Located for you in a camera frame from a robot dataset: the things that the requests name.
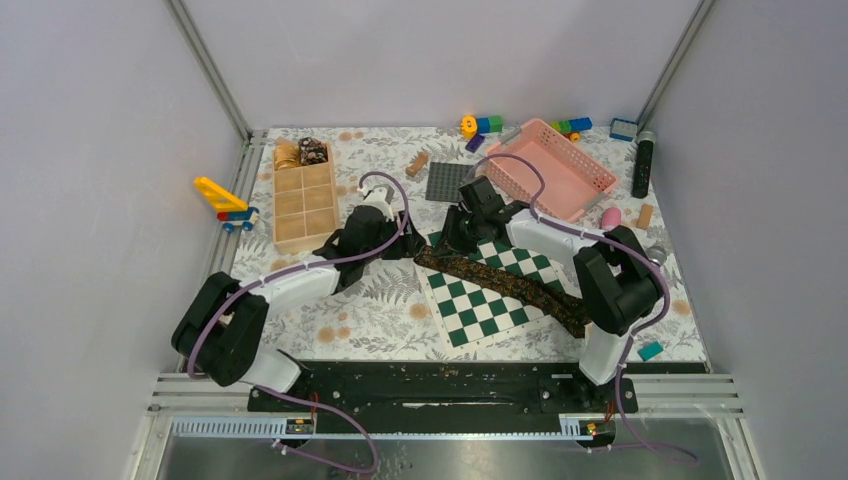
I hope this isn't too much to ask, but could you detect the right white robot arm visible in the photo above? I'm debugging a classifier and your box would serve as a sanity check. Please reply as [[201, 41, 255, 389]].
[[434, 177, 670, 412]]

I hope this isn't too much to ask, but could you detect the teal small block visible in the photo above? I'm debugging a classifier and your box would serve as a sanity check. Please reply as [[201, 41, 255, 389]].
[[637, 341, 664, 362]]

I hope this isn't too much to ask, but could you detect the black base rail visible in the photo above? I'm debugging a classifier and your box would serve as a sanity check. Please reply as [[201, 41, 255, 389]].
[[289, 361, 614, 434]]

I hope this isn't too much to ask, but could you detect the small wooden arch block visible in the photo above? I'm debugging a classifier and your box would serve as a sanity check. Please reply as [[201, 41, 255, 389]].
[[405, 151, 429, 177]]

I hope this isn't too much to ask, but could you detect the green toy brick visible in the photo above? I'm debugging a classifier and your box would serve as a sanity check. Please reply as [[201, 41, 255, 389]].
[[488, 115, 504, 133]]

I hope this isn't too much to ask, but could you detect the purple toy brick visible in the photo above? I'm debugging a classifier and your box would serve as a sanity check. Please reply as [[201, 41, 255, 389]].
[[465, 133, 485, 153]]

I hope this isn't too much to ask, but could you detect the yellow toy ladder vehicle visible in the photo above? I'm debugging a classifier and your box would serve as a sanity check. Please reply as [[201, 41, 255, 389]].
[[193, 176, 260, 233]]

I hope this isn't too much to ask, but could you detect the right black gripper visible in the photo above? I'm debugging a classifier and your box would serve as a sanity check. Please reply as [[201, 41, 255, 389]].
[[431, 206, 485, 259]]

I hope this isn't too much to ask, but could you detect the small wooden rectangular block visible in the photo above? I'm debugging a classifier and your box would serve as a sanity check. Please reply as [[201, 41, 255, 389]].
[[635, 204, 655, 230]]

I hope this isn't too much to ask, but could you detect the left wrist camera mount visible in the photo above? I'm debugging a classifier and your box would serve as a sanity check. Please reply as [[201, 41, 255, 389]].
[[358, 185, 395, 219]]

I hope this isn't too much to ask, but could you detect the blue grey toy brick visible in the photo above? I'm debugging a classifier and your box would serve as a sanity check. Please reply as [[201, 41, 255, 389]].
[[609, 118, 639, 142]]

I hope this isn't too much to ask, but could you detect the green white chessboard mat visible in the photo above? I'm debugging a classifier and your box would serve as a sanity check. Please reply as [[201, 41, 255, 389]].
[[414, 232, 571, 354]]

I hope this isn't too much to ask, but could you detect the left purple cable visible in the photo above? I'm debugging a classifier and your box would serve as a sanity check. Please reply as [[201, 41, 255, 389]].
[[186, 170, 382, 475]]

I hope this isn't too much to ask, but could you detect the multicolour toy brick train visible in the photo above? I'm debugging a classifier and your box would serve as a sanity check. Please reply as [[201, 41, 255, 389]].
[[549, 117, 593, 142]]

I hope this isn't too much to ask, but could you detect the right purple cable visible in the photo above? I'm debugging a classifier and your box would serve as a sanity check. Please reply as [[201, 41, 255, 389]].
[[463, 153, 700, 465]]

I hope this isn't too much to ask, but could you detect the black toy microphone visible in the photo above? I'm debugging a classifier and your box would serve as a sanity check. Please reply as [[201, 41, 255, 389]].
[[631, 130, 657, 199]]

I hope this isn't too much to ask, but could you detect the rolled golden tie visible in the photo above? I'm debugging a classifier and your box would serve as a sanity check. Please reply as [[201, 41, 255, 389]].
[[273, 145, 301, 171]]

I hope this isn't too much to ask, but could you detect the purple cable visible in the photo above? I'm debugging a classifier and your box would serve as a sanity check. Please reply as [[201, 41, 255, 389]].
[[463, 153, 700, 465], [186, 170, 382, 475]]

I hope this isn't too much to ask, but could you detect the pink perforated plastic basket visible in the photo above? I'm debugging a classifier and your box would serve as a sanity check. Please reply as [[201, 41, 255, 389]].
[[483, 118, 619, 223]]

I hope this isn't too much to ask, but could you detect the rolled floral black tie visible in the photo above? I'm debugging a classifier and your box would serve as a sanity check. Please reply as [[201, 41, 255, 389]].
[[298, 137, 328, 166]]

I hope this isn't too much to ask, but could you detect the yellow round toy block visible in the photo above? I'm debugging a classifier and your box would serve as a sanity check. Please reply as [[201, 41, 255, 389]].
[[460, 115, 479, 139]]

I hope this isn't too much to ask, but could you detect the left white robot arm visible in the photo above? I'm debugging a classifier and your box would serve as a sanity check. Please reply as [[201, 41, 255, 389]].
[[171, 206, 426, 411]]

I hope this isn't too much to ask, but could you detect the wooden compartment box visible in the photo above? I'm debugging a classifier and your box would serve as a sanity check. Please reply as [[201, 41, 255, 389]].
[[272, 138, 339, 255]]

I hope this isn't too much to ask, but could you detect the purple glitter toy microphone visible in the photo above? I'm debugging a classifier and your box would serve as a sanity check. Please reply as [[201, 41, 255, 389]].
[[645, 245, 668, 267]]

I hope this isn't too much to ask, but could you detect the grey studded baseplate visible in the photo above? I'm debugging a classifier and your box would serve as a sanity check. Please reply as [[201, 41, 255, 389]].
[[425, 162, 472, 203]]

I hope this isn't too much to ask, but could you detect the black key-patterned necktie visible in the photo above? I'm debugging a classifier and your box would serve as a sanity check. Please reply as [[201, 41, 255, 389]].
[[413, 246, 590, 339]]

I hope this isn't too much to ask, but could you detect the pink toy microphone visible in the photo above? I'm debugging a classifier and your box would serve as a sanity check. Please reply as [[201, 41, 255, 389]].
[[600, 207, 622, 231]]

